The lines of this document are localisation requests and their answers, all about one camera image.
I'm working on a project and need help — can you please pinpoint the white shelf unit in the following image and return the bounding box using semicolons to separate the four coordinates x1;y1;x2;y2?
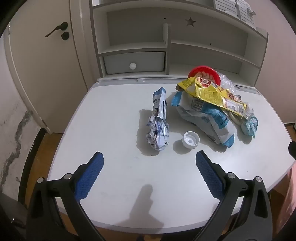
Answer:
89;0;269;87

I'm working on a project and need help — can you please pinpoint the white printed paper sheet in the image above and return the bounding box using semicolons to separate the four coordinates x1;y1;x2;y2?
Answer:
235;0;257;29
214;0;242;20

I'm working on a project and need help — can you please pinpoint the clear plastic bag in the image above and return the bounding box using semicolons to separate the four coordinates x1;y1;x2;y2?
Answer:
216;72;235;93

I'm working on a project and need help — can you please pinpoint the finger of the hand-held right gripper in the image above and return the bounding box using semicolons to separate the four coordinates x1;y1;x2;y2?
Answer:
288;141;296;160

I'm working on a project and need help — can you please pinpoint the yellow snack bag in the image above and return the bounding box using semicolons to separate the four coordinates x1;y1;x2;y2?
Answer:
177;77;248;116

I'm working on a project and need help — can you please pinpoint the white drawer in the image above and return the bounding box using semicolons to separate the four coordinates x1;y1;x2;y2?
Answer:
103;51;166;75

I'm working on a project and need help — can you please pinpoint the dark door handle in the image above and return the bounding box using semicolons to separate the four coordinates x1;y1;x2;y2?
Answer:
45;22;68;38

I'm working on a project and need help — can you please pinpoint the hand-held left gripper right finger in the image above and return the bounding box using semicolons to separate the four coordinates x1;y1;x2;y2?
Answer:
192;150;273;241

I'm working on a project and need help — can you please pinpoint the light blue wrapper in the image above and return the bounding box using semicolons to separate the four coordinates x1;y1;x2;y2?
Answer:
239;115;259;139

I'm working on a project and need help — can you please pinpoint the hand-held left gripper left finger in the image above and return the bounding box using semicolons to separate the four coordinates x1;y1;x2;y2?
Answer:
26;151;107;241

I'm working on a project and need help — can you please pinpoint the crumpled blue white wrapper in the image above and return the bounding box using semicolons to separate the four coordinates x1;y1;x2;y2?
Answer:
144;88;170;151

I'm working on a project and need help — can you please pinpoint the beige plastic ring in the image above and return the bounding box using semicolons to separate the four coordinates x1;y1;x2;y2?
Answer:
228;111;242;123

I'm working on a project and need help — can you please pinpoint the white bottle cap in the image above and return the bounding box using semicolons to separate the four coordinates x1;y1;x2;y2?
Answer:
182;131;200;149

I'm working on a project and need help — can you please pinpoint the person's right forearm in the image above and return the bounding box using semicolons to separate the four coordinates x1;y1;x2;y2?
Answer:
273;161;296;232

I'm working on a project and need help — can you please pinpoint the white and blue snack bag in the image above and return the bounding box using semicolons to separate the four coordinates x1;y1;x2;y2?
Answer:
171;91;235;148

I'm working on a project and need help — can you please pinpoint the cream door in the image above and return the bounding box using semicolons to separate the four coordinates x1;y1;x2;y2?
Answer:
3;0;93;135

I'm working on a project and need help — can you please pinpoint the red round lid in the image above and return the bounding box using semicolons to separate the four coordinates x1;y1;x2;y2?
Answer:
187;66;221;86

